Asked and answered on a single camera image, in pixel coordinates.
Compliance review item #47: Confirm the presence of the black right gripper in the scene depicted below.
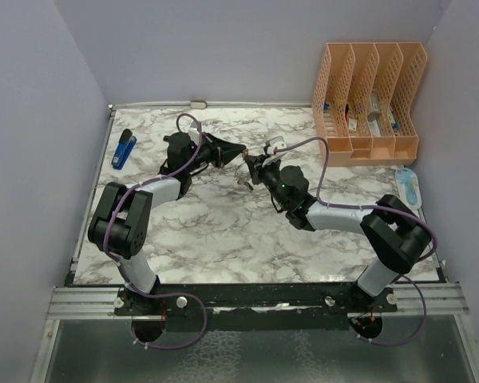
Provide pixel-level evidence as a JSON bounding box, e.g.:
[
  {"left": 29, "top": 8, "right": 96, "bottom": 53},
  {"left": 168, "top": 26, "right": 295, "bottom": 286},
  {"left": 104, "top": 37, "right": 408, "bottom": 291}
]
[{"left": 247, "top": 153, "right": 290, "bottom": 209}]

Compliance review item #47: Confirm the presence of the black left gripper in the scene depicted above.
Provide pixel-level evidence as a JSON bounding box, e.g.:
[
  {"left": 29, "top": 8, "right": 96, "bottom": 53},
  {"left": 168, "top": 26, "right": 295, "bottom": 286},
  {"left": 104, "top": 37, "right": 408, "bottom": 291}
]
[{"left": 185, "top": 132, "right": 247, "bottom": 174}]

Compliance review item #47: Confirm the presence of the silver keyring with clips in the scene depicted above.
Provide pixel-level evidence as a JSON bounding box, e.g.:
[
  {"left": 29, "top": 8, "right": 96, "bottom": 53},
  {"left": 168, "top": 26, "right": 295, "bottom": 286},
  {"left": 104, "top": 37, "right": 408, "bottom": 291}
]
[{"left": 235, "top": 162, "right": 254, "bottom": 191}]

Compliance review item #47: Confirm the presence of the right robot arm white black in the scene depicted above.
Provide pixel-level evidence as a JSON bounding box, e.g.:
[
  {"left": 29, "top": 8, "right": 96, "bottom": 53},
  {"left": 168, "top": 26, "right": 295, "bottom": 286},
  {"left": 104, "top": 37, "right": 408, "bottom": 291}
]
[{"left": 244, "top": 155, "right": 432, "bottom": 312}]

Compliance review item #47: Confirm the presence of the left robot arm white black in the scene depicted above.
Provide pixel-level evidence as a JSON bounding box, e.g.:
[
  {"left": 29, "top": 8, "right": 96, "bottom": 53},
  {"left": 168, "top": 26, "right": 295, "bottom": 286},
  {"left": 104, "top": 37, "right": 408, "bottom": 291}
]
[{"left": 88, "top": 130, "right": 247, "bottom": 315}]

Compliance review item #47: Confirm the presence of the white clip on back edge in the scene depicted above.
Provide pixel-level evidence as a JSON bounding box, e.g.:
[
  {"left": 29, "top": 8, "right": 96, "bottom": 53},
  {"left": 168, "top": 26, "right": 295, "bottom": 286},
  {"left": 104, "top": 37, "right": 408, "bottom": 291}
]
[{"left": 189, "top": 100, "right": 208, "bottom": 109}]

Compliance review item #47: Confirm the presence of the blue black stapler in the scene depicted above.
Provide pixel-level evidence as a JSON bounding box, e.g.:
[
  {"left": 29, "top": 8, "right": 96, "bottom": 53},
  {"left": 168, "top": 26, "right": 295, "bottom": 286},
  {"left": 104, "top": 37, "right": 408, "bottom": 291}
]
[{"left": 111, "top": 128, "right": 137, "bottom": 170}]

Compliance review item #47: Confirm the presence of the orange plastic file organizer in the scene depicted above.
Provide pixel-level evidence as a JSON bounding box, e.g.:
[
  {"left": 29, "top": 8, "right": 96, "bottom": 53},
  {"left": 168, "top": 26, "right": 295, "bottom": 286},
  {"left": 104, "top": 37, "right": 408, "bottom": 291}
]
[{"left": 311, "top": 42, "right": 427, "bottom": 167}]

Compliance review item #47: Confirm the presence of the blue item in blister pack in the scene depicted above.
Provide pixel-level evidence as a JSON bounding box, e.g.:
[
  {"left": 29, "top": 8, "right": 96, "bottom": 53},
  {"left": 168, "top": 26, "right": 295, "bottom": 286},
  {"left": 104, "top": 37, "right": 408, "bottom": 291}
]
[{"left": 394, "top": 168, "right": 422, "bottom": 211}]

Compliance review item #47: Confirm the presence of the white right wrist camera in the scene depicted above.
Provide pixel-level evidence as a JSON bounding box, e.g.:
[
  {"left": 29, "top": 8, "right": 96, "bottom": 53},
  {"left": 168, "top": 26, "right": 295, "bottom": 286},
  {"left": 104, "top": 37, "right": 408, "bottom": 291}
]
[{"left": 263, "top": 136, "right": 287, "bottom": 166}]

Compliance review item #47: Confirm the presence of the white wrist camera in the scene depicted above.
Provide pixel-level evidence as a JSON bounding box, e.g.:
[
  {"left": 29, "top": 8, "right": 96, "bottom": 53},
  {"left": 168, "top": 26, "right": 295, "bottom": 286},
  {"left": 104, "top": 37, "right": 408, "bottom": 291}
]
[
  {"left": 188, "top": 123, "right": 200, "bottom": 144},
  {"left": 263, "top": 136, "right": 287, "bottom": 166}
]

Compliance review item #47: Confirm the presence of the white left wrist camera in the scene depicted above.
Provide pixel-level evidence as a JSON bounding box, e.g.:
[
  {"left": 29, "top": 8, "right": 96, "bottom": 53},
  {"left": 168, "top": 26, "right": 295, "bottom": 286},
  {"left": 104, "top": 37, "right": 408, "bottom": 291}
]
[{"left": 188, "top": 123, "right": 200, "bottom": 144}]

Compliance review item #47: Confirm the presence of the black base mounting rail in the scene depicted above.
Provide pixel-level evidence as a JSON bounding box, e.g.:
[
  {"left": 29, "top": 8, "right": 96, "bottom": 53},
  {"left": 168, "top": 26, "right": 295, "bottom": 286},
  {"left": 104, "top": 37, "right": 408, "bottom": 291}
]
[{"left": 113, "top": 282, "right": 397, "bottom": 332}]

